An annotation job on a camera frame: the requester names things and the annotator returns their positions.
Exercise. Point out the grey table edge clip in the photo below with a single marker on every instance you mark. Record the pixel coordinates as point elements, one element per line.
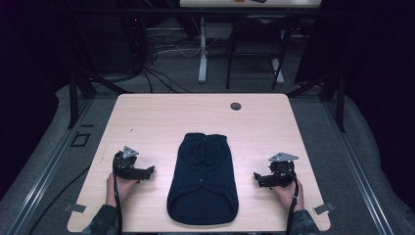
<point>75,208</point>
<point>324,208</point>

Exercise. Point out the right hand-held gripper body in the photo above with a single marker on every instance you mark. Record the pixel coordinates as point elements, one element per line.
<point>282,169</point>

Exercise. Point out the black chair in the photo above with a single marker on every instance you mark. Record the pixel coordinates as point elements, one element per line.
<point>257,29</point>

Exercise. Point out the white desk with white legs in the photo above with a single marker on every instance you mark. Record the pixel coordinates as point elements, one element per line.
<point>203,49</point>

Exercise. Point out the person's left hand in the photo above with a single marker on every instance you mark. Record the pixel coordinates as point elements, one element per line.
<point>123,189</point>

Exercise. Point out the aluminium floor rail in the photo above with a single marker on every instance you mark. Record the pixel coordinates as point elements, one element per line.
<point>45,176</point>
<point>359,176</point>

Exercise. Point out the person's right hand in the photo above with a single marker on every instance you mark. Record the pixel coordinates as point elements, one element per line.
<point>288,196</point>

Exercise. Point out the black metal frame stand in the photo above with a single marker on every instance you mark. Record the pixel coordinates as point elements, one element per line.
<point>340,104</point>
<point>73,101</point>

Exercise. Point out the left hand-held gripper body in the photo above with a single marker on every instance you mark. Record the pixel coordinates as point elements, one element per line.
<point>125,163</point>

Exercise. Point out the dark navy garment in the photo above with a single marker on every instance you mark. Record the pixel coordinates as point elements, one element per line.
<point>203,182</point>

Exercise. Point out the grey table grommet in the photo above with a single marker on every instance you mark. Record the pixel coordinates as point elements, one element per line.
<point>235,106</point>

